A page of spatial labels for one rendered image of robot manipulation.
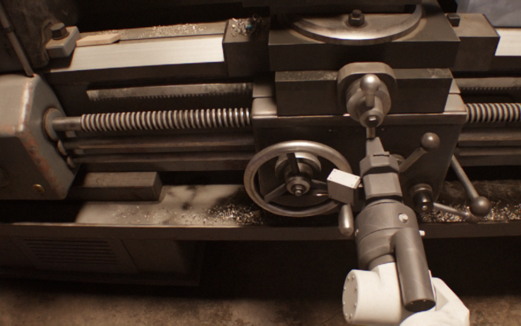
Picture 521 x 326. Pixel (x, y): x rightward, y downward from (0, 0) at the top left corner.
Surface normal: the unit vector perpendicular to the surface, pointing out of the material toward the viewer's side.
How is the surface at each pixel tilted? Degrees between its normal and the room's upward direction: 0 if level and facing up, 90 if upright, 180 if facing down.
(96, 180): 0
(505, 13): 90
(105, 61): 36
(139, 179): 0
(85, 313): 0
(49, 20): 90
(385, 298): 29
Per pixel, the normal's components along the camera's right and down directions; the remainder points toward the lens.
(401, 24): 0.37, -0.01
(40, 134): 1.00, -0.02
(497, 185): -0.08, -0.69
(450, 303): 0.15, -0.97
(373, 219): -0.61, -0.57
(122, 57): -0.10, -0.15
